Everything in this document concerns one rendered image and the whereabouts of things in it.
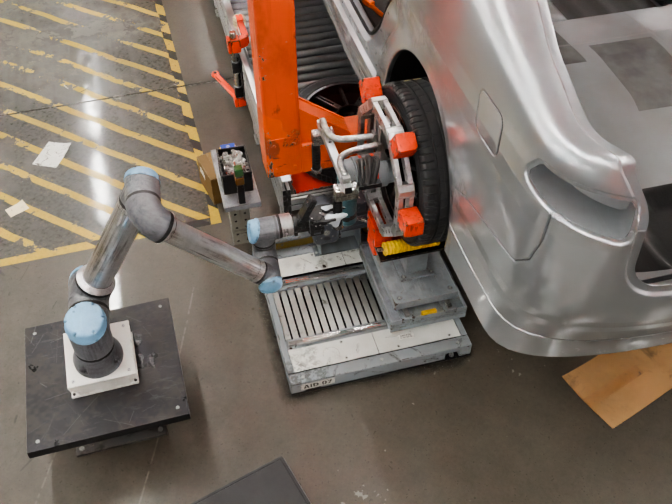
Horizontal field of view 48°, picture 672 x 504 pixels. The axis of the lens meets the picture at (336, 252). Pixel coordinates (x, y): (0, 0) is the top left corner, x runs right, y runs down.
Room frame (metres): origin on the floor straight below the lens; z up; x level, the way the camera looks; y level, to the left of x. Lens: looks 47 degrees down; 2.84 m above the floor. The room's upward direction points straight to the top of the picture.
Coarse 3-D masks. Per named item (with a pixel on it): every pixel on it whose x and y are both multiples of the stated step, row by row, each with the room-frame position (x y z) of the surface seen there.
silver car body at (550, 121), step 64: (384, 0) 3.75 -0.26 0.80; (448, 0) 2.22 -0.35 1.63; (512, 0) 2.01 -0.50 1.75; (576, 0) 3.75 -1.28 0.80; (640, 0) 3.75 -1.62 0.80; (384, 64) 2.73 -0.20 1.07; (448, 64) 2.13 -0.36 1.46; (512, 64) 1.81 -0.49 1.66; (576, 64) 2.76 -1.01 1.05; (640, 64) 2.76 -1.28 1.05; (448, 128) 2.07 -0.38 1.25; (512, 128) 1.68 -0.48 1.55; (576, 128) 1.55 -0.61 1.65; (640, 128) 2.41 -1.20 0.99; (512, 192) 1.61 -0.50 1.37; (576, 192) 1.55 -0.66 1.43; (640, 192) 1.43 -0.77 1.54; (448, 256) 1.93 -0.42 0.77; (512, 256) 1.54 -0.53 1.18; (576, 256) 1.41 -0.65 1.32; (640, 256) 1.79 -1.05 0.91; (512, 320) 1.50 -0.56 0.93; (576, 320) 1.40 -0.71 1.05; (640, 320) 1.40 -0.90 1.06
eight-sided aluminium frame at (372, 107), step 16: (384, 96) 2.43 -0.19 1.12; (368, 112) 2.48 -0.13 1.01; (368, 128) 2.57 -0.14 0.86; (384, 128) 2.25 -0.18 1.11; (400, 128) 2.23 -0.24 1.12; (400, 176) 2.10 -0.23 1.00; (368, 192) 2.42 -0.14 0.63; (400, 192) 2.06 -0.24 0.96; (384, 208) 2.34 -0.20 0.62; (400, 208) 2.06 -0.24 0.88; (384, 224) 2.24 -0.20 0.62
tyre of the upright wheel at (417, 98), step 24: (408, 96) 2.35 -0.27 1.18; (432, 96) 2.35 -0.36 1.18; (408, 120) 2.25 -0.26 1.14; (432, 120) 2.24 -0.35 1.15; (432, 144) 2.16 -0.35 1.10; (432, 168) 2.10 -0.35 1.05; (384, 192) 2.46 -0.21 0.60; (432, 192) 2.05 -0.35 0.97; (432, 216) 2.03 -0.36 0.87; (408, 240) 2.15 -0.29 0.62; (432, 240) 2.07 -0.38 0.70
